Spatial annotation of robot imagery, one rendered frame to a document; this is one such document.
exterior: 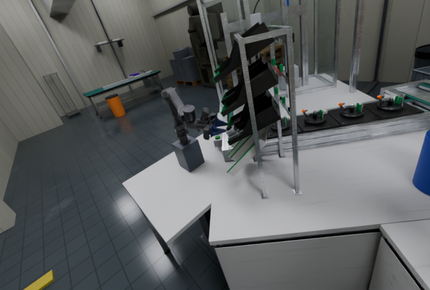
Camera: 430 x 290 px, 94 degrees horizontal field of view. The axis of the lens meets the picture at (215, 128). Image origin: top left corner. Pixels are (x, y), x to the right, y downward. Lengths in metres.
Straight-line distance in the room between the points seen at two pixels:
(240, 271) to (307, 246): 0.37
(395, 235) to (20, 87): 8.19
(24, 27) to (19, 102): 2.68
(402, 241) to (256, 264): 0.61
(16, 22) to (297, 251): 9.52
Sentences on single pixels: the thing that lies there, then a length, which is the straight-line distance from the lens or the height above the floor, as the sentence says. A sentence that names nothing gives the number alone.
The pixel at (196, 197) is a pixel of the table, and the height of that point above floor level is 0.86.
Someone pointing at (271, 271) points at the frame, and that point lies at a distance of 1.29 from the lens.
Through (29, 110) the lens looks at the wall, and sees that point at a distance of 8.19.
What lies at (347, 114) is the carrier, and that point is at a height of 0.99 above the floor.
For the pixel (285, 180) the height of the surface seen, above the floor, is 0.86.
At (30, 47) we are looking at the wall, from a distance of 9.53.
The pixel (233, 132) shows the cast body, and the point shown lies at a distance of 0.99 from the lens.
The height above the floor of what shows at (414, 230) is 0.86.
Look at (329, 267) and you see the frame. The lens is 1.34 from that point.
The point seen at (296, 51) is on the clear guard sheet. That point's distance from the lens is 2.82.
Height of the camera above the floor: 1.73
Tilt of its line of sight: 27 degrees down
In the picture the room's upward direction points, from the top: 14 degrees counter-clockwise
